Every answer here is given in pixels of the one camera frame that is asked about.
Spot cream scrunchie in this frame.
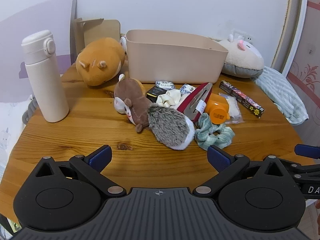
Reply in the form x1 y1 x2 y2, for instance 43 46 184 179
157 89 182 108

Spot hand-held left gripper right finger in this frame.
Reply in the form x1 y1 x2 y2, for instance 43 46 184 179
194 145 290 197

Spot purple board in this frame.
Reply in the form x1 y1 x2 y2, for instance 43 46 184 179
0 0 77 103

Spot red hair clip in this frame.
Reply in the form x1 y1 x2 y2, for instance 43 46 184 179
176 82 213 120

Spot white headphones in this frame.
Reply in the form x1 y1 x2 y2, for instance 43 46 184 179
119 35 128 53

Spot white thermos bottle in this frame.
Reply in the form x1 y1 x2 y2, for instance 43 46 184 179
21 30 70 123

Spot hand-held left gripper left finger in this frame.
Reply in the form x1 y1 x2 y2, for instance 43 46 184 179
32 145 127 197

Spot beige plastic container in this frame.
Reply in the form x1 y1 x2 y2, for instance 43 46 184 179
125 29 229 84

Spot grey strap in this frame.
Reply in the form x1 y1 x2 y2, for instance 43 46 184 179
22 95 38 125

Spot white printed bedsheet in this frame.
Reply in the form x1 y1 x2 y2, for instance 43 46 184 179
0 95 34 180

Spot orange plastic bottle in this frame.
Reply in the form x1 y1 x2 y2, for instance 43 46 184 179
204 93 231 125

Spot brown cardboard piece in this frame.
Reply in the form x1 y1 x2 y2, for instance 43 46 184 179
73 17 104 58

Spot small black box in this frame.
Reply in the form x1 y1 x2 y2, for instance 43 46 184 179
147 85 163 103

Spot rounded wooden board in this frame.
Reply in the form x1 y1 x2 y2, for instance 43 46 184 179
82 19 121 48

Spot brown squirrel plush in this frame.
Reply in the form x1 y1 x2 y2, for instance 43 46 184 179
114 74 152 133

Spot white wall socket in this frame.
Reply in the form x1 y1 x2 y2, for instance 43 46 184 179
230 29 253 43

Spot cream cat plush cushion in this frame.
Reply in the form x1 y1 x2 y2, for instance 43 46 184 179
216 35 265 78

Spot blue white patterned packet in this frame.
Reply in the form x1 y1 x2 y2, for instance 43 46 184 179
180 83 197 96
155 81 175 90

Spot orange hamster plush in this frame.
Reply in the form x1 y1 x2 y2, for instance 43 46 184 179
76 37 125 87

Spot white patterned wardrobe door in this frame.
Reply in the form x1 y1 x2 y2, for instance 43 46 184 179
271 0 320 140

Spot clear plastic packet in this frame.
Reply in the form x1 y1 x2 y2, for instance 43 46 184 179
219 92 244 124

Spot green scrunchie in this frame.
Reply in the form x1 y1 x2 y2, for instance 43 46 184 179
194 113 235 151

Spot long dark printed box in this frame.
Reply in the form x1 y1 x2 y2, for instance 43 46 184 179
219 80 265 119

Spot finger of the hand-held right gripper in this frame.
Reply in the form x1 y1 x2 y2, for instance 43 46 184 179
281 162 320 181
294 144 320 159

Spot grey hedgehog plush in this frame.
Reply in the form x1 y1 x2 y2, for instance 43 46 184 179
147 104 195 151

